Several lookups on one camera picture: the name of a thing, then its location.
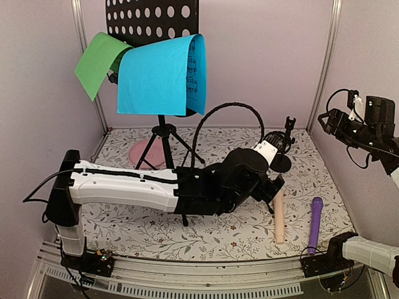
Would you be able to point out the pink round plate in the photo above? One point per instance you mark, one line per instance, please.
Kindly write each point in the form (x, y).
(155, 155)

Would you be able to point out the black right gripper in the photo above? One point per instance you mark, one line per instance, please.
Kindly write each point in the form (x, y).
(336, 124)

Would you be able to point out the black round-base mic stand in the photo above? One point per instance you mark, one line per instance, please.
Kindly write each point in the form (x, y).
(282, 163)

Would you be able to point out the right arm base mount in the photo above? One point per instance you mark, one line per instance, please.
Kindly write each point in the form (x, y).
(314, 262)

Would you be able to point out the black perforated music stand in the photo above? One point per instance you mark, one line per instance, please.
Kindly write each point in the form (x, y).
(140, 23)

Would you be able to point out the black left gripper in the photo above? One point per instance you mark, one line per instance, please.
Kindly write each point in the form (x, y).
(270, 189)

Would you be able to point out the blue sheet music paper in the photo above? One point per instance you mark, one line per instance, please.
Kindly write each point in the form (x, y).
(164, 78)

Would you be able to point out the purple microphone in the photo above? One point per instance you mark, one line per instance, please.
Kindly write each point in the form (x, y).
(317, 206)

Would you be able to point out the green paper sheet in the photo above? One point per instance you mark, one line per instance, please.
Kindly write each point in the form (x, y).
(103, 53)

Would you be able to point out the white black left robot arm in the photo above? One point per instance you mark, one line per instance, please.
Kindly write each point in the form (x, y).
(214, 190)

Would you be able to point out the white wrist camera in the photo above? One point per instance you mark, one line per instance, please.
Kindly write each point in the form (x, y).
(267, 150)
(356, 105)

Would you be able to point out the black shock mount tripod stand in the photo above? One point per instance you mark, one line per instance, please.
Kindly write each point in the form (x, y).
(280, 140)

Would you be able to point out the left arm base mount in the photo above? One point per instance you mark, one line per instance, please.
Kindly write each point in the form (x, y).
(90, 261)

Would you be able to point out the pink beige microphone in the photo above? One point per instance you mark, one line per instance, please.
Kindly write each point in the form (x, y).
(279, 217)

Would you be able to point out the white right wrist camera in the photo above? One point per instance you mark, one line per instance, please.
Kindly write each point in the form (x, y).
(356, 105)

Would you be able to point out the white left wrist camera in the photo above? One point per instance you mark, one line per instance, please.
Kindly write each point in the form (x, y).
(267, 150)

